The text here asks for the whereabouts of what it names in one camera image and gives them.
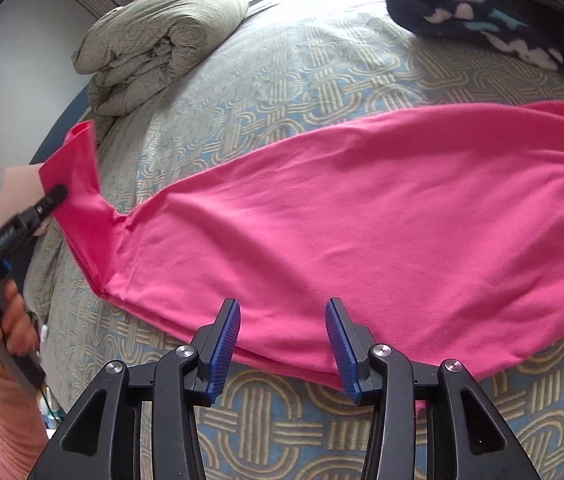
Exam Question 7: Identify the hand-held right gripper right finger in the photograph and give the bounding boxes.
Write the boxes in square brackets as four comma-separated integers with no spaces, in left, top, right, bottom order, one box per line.
[324,297,538,480]

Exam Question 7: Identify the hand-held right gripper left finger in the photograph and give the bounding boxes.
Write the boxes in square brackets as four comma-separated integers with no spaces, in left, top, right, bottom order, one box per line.
[29,298,243,480]

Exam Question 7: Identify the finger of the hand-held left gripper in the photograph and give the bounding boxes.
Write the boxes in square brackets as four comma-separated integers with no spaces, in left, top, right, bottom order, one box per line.
[20,184,69,233]

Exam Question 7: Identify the pink pants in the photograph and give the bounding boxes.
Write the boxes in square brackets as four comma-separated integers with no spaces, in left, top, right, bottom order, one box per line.
[38,100,564,413]

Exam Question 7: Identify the person's left forearm pink sleeve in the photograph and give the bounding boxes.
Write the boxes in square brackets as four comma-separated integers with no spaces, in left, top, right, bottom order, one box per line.
[0,355,56,480]

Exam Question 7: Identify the person's left hand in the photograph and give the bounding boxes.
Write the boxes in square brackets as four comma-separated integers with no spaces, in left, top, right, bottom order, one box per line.
[0,280,42,367]

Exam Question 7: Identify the pink pillow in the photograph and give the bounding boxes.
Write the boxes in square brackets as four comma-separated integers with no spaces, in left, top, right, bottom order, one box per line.
[0,165,57,236]

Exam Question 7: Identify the blue upholstered headboard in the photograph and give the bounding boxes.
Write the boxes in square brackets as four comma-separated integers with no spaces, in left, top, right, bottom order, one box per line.
[29,80,97,166]

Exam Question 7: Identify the folded patterned duvet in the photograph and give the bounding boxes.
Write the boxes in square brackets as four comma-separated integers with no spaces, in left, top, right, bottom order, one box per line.
[72,0,250,116]

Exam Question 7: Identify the bed with patterned sheet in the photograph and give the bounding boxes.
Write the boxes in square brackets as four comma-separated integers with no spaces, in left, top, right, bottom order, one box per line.
[22,0,564,480]

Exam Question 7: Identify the navy patterned fleece blanket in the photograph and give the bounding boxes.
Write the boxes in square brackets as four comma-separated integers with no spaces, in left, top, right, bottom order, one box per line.
[384,0,564,75]

